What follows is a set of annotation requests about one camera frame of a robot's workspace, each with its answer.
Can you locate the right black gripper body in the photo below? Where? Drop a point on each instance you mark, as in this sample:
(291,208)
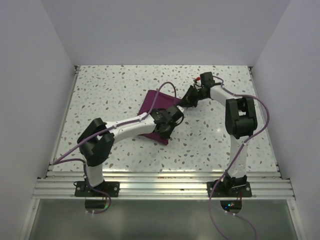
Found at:
(195,95)

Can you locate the purple cloth drape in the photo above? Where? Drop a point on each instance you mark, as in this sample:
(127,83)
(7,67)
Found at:
(163,101)

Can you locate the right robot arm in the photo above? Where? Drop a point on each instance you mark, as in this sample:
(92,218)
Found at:
(240,123)

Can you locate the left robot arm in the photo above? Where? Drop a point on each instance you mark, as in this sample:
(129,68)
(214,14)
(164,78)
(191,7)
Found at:
(97,140)

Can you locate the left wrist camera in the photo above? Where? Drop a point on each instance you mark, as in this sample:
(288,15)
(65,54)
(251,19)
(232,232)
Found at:
(181,108)

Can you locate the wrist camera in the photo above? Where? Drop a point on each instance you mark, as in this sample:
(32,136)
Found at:
(197,82)
(181,108)

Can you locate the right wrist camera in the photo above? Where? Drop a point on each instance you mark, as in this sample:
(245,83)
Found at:
(197,82)

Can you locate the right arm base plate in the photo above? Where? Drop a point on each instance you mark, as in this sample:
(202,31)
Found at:
(229,188)

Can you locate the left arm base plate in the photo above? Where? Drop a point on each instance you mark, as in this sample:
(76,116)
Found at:
(82,190)

